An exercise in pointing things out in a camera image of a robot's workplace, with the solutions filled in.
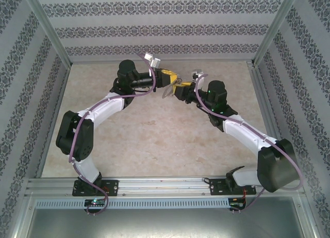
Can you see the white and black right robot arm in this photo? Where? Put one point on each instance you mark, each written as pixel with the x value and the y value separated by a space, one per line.
pixel 273 171

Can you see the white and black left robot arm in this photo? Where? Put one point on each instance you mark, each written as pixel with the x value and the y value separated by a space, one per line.
pixel 64 134

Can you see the small circuit board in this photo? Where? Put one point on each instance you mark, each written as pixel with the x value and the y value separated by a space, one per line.
pixel 237 203
pixel 95 202

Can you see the grey metal sheet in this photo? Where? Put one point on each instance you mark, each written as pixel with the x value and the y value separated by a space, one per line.
pixel 165 222

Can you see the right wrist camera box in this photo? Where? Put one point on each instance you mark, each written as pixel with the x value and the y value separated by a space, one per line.
pixel 196 74

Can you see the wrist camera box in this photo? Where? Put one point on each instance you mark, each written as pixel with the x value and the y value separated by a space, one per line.
pixel 154 62
pixel 196 74

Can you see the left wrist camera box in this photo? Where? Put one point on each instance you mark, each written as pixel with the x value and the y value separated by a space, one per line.
pixel 154 62

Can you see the aluminium back wall rail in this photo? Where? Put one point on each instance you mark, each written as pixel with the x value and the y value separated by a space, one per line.
pixel 103 61

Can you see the aluminium table side rail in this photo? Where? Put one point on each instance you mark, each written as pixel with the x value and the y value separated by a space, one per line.
pixel 54 119
pixel 264 103

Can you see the aluminium frame corner post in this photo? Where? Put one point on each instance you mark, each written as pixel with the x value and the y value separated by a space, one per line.
pixel 50 29
pixel 273 29

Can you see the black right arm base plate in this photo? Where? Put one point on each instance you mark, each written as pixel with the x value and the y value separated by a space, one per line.
pixel 217 187

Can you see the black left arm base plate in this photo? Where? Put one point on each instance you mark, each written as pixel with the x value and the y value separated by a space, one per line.
pixel 113 187

